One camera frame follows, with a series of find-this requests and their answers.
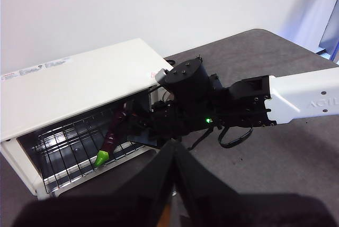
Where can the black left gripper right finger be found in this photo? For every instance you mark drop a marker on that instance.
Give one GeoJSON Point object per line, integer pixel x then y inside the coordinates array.
{"type": "Point", "coordinates": [238, 211]}

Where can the white Toshiba toaster oven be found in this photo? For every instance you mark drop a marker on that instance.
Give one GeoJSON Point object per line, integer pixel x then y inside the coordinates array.
{"type": "Point", "coordinates": [79, 79]}

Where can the purple eggplant with green stem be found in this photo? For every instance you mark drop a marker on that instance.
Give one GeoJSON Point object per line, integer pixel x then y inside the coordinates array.
{"type": "Point", "coordinates": [111, 137]}

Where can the grey upright panel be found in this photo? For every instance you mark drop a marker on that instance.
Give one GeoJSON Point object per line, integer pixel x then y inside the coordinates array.
{"type": "Point", "coordinates": [332, 34]}

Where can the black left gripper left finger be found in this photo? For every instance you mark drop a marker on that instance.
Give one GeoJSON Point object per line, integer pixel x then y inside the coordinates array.
{"type": "Point", "coordinates": [106, 211]}

